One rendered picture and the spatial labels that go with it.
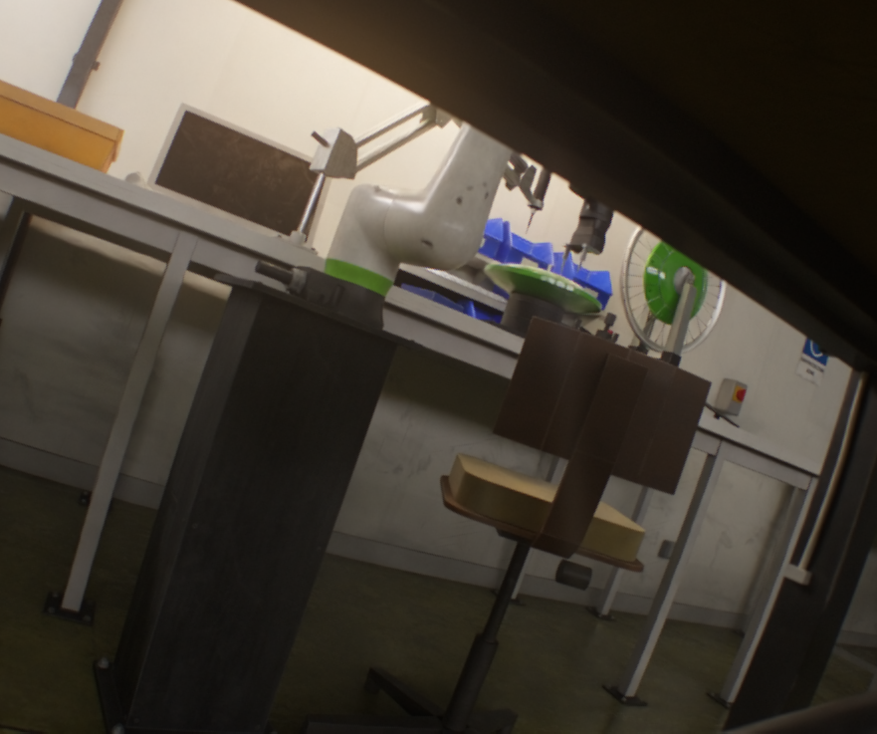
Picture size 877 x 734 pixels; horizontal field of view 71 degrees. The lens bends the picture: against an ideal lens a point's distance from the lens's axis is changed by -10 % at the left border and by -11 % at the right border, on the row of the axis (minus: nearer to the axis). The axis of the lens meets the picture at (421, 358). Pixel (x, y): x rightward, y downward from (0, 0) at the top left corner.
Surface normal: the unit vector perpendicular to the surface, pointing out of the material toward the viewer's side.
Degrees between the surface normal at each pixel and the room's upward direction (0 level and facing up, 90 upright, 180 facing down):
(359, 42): 180
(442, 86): 180
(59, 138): 94
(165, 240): 90
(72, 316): 90
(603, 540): 90
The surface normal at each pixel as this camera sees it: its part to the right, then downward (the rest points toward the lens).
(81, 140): 0.42, 0.20
